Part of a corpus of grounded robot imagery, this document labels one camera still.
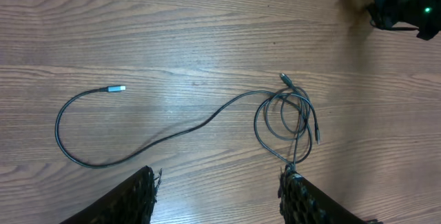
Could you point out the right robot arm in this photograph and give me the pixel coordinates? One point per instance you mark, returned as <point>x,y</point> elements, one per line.
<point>406,15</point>

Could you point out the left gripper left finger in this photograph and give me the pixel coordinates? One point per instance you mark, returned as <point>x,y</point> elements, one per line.
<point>130,202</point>

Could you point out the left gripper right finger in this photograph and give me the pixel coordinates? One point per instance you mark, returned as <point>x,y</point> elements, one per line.
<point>301,202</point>

